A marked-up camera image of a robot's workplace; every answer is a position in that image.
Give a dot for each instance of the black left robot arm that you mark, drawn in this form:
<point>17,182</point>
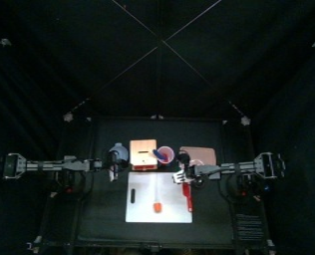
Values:
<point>45,165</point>

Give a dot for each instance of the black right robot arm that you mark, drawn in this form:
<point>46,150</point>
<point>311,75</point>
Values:
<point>250,166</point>

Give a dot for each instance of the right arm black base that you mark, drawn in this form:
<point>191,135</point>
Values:
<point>250,186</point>

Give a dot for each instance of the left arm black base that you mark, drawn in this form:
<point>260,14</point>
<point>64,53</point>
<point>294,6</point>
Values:
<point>66,184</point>

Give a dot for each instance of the pinkish brown rectangular plate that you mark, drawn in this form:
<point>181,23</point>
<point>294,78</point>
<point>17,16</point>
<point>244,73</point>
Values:
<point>203,154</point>

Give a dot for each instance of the orange toy carrot piece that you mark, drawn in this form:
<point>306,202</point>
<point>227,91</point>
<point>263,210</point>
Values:
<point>157,207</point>

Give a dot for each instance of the small clear pink bowl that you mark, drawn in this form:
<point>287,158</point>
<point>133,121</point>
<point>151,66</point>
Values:
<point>196,162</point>

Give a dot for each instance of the pale blue toy bottle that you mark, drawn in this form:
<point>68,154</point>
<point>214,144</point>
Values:
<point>120,150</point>

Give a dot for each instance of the black round toy utensil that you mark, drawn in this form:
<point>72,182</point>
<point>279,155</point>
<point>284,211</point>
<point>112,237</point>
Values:
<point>183,156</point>

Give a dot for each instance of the red toy knife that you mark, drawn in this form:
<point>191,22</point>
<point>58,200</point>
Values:
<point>188,197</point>

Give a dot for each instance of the pink cup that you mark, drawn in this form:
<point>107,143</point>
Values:
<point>168,153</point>

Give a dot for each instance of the blue toy spoon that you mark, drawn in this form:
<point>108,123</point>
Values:
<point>157,155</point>

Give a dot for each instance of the wooden toy toaster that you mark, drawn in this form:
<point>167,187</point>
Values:
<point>144,153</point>

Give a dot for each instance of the white cutting board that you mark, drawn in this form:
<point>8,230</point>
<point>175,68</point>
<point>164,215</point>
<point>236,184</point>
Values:
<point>164,212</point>

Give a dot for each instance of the white printed label sticker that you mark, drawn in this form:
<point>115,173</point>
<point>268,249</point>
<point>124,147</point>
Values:
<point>250,226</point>

